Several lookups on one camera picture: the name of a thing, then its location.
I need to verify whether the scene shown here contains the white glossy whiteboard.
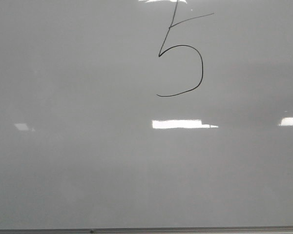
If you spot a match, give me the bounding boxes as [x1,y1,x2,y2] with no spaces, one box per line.
[0,0,293,229]

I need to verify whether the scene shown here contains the grey aluminium whiteboard frame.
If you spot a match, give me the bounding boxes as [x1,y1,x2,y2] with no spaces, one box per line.
[0,226,293,234]

